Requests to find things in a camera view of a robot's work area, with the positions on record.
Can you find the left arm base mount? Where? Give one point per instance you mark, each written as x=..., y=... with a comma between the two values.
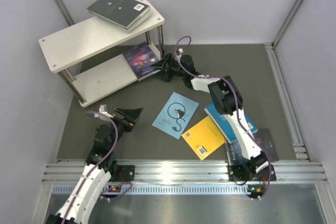
x=123, y=173

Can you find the yellow book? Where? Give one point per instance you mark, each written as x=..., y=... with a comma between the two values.
x=204, y=138

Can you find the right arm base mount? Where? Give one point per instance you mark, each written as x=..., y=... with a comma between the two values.
x=243, y=173

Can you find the light blue cat book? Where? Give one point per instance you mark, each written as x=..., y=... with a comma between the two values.
x=175, y=115

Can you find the black shiny book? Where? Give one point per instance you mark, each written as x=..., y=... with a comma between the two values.
x=106, y=9

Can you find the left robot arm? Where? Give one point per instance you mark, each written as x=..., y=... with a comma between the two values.
x=102, y=175

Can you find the dark blue castle book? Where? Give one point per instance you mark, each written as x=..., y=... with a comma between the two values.
x=263, y=137

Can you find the blue paperback book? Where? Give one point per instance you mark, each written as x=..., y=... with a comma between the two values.
x=224, y=126

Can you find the white two-tier shelf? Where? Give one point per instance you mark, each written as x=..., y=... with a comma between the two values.
x=84, y=55

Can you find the purple Robinson Crusoe book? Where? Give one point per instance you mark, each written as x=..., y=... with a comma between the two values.
x=140, y=58

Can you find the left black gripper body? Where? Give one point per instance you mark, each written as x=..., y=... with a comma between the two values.
x=122, y=125

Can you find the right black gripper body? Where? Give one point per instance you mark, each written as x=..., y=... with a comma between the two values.
x=174, y=69

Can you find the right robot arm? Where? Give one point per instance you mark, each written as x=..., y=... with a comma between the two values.
x=227, y=101

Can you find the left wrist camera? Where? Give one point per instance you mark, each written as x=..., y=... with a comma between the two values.
x=103, y=113

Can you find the pale green book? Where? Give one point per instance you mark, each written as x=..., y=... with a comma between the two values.
x=133, y=13

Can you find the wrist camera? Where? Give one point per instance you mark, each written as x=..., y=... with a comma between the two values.
x=178, y=54
x=103, y=113

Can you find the slotted cable duct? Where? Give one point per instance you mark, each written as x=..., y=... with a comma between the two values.
x=143, y=189

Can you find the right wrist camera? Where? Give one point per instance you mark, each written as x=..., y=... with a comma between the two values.
x=178, y=54

